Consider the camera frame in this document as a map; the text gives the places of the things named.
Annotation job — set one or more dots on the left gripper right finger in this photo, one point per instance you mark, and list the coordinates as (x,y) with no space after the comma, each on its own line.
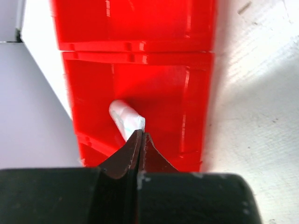
(167,196)

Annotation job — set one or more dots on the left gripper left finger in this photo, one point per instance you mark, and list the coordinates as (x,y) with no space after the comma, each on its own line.
(104,194)

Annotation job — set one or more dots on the toothpaste tube green cap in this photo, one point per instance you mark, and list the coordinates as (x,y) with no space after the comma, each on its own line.
(126,118)

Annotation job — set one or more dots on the red plastic compartment box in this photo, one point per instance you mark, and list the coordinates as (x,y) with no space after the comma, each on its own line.
(156,55)

